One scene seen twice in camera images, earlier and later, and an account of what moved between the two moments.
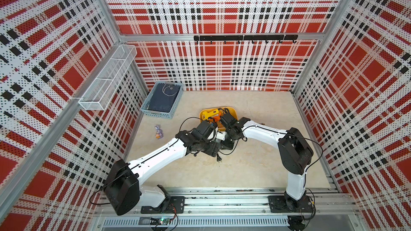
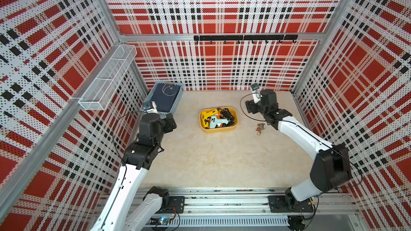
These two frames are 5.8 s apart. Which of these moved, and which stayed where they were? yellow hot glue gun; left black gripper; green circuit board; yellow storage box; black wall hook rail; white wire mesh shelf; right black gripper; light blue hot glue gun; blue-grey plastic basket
Moved: left black gripper; right black gripper; light blue hot glue gun
Stayed: yellow storage box; white wire mesh shelf; green circuit board; yellow hot glue gun; blue-grey plastic basket; black wall hook rail
